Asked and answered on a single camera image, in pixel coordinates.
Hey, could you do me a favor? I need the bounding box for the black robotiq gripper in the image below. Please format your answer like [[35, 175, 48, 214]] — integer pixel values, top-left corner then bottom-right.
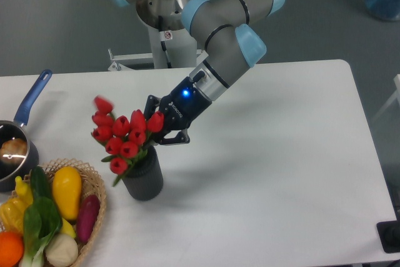
[[143, 78, 212, 146]]

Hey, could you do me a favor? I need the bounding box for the red tulip bouquet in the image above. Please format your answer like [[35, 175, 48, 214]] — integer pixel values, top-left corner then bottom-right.
[[91, 96, 164, 186]]

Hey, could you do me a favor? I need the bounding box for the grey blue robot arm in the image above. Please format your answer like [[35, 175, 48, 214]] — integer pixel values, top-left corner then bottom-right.
[[113, 0, 285, 146]]

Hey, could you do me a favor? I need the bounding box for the dark grey ribbed vase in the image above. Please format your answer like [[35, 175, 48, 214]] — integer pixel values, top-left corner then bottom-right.
[[122, 146, 164, 201]]

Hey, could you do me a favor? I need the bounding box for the woven wicker basket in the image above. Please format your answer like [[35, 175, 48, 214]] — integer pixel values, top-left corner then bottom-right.
[[1, 159, 106, 266]]

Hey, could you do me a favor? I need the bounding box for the purple eggplant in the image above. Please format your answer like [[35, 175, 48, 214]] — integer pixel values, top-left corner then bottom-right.
[[76, 194, 100, 243]]

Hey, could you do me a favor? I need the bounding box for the yellow squash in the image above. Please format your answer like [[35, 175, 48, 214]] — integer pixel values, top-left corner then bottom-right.
[[52, 166, 82, 222]]

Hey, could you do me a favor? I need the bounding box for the dark green cucumber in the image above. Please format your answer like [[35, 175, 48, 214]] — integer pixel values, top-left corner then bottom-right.
[[30, 166, 53, 200]]

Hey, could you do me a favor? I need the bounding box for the yellow lemon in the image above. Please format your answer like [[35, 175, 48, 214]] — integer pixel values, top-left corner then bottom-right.
[[59, 218, 76, 239]]

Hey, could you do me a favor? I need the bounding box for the brown bread roll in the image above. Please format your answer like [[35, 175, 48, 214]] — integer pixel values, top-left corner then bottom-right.
[[1, 138, 28, 165]]

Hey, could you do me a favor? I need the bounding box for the green bok choy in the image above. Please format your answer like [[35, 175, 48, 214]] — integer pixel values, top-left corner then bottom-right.
[[19, 196, 63, 267]]

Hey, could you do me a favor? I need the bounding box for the small yellow gourd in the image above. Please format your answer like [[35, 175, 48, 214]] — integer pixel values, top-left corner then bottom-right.
[[15, 176, 33, 205]]

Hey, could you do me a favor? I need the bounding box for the white garlic bulb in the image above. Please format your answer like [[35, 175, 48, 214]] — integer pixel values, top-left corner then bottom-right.
[[45, 233, 79, 267]]

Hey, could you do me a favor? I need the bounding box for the yellow bell pepper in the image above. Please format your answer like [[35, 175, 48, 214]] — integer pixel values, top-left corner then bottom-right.
[[1, 198, 28, 235]]

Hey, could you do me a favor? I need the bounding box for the orange fruit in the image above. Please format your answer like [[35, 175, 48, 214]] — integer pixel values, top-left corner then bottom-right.
[[1, 231, 24, 266]]

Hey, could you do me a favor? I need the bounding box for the black device at edge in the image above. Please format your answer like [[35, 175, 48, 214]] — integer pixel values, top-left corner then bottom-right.
[[376, 221, 399, 253]]

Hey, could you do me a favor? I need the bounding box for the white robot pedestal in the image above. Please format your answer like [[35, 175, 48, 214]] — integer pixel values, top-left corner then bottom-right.
[[107, 0, 210, 72]]

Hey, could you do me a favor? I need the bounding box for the blue handled saucepan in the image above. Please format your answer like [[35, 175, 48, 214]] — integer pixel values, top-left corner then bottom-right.
[[1, 69, 53, 192]]

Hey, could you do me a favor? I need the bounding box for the white furniture frame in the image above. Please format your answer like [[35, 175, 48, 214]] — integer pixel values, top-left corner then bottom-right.
[[373, 74, 400, 120]]

